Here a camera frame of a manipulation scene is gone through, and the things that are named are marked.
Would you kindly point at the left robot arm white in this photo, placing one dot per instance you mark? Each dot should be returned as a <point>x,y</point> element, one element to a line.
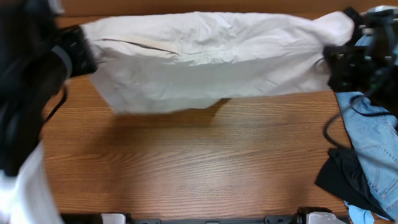
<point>37,60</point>

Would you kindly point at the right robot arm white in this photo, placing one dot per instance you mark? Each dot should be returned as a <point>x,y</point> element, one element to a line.
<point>380,27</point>

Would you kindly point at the beige shorts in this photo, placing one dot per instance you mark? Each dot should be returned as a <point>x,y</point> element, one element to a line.
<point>171,62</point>

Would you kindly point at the blue denim jeans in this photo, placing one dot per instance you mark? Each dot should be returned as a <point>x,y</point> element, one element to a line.
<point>375,138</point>

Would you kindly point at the black garment near base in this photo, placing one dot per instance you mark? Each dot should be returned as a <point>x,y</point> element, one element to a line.
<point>343,177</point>

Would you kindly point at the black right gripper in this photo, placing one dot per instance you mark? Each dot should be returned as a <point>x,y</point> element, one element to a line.
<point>346,67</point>

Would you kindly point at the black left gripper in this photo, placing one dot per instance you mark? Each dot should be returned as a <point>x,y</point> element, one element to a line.
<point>70,41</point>

